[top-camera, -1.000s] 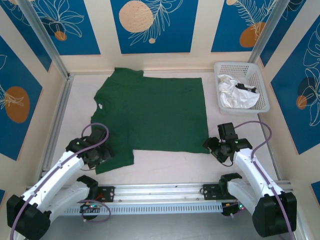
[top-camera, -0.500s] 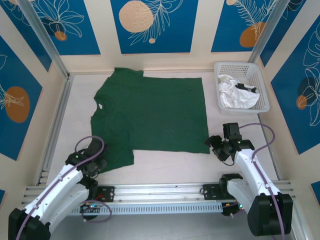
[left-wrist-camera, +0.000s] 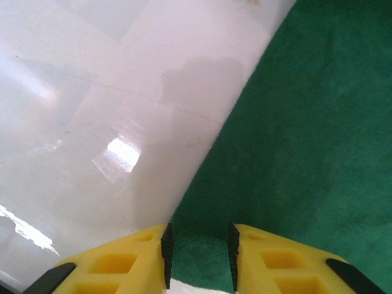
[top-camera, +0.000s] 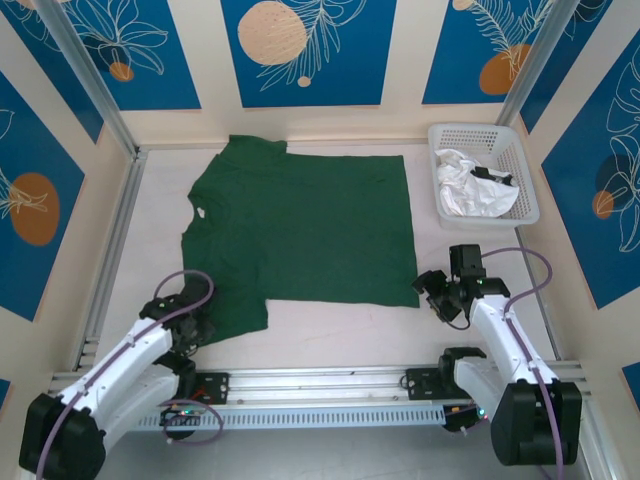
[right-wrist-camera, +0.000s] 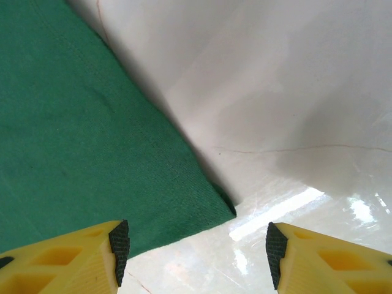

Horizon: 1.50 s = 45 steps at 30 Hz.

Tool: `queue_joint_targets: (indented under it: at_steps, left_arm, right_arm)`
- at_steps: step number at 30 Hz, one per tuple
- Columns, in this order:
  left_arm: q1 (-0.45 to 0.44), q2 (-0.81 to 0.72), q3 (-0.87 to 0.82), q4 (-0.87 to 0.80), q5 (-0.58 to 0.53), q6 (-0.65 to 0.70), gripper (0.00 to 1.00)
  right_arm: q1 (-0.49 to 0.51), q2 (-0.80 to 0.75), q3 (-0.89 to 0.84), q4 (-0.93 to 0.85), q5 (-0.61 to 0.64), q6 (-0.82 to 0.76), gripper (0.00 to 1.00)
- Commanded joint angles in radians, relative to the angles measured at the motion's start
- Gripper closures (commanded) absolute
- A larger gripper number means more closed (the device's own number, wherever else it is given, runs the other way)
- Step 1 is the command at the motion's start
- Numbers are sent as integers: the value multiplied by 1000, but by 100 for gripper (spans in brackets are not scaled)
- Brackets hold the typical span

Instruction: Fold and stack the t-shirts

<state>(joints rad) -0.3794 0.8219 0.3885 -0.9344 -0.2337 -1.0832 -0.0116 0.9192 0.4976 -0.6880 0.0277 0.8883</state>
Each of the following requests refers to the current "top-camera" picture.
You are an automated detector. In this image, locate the long aluminium mounting rail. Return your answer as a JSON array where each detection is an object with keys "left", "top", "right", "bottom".
[{"left": 49, "top": 362, "right": 594, "bottom": 409}]

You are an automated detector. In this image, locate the white t-shirt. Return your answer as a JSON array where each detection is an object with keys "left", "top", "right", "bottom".
[{"left": 433, "top": 147, "right": 521, "bottom": 220}]

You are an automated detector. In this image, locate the blue floral wall panel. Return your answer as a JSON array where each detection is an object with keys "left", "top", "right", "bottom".
[
  {"left": 49, "top": 0, "right": 202, "bottom": 112},
  {"left": 0, "top": 72, "right": 86, "bottom": 321},
  {"left": 0, "top": 0, "right": 105, "bottom": 144},
  {"left": 542, "top": 37, "right": 640, "bottom": 311},
  {"left": 422, "top": 0, "right": 556, "bottom": 106},
  {"left": 519, "top": 0, "right": 616, "bottom": 135}
]

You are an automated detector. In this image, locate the aluminium frame post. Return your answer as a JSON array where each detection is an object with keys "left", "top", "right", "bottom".
[
  {"left": 487, "top": 0, "right": 574, "bottom": 151},
  {"left": 34, "top": 0, "right": 141, "bottom": 159},
  {"left": 579, "top": 399, "right": 619, "bottom": 480}
]

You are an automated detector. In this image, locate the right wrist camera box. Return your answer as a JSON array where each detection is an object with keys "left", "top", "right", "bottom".
[{"left": 448, "top": 243, "right": 485, "bottom": 277}]

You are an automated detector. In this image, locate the white perforated plastic basket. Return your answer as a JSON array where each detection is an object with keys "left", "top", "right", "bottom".
[{"left": 427, "top": 122, "right": 542, "bottom": 231}]

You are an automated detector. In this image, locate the green t-shirt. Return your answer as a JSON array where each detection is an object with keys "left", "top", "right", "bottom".
[{"left": 179, "top": 133, "right": 421, "bottom": 346}]

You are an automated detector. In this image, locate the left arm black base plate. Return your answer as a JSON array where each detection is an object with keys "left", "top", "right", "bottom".
[{"left": 192, "top": 370, "right": 231, "bottom": 405}]

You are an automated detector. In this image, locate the grey slotted cable duct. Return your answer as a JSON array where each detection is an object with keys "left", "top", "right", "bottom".
[{"left": 134, "top": 404, "right": 449, "bottom": 432}]

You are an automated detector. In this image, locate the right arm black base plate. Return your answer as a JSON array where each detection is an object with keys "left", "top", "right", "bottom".
[{"left": 405, "top": 367, "right": 451, "bottom": 401}]

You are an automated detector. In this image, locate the blue panel with beige circle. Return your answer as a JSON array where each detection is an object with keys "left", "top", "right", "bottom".
[{"left": 220, "top": 0, "right": 399, "bottom": 109}]

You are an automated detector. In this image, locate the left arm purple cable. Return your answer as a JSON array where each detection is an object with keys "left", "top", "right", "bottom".
[{"left": 37, "top": 269, "right": 225, "bottom": 476}]

